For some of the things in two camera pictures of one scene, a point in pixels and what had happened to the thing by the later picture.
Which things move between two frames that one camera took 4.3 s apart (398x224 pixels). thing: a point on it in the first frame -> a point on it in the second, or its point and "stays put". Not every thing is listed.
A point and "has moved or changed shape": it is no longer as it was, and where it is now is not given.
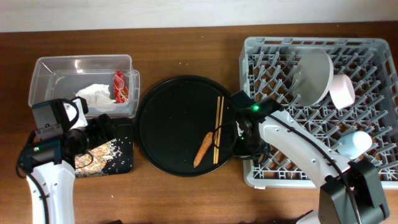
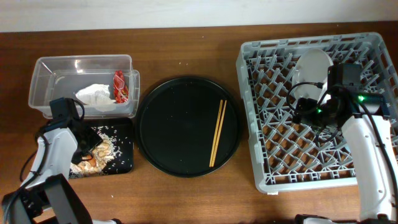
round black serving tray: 173,120 stays put
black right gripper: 242,152 -> 305,105
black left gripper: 104,132 -> 96,140
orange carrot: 207,143 -> 92,161
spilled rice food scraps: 92,162 stays put
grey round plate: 312,77 stays put
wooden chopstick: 217,128 has moved or changed shape
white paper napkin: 98,96 stays put
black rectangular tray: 123,162 stays put
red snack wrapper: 120,90 stays put
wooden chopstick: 220,130 has moved or changed shape
